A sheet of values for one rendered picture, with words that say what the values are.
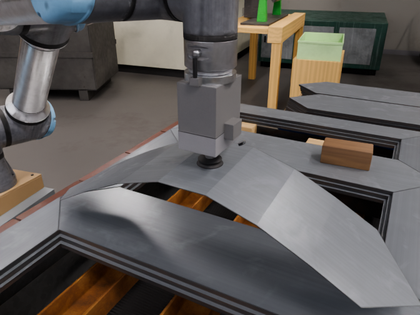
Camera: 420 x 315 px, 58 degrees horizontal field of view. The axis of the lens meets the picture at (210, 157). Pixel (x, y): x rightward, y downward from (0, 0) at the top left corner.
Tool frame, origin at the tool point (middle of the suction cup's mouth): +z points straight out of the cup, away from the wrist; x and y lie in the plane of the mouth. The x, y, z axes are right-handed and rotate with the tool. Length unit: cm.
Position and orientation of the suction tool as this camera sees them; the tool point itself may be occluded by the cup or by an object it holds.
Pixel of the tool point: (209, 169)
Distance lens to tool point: 61.5
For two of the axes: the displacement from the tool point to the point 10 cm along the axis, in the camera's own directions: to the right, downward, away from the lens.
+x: -8.8, -2.1, 4.2
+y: 4.7, -3.9, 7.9
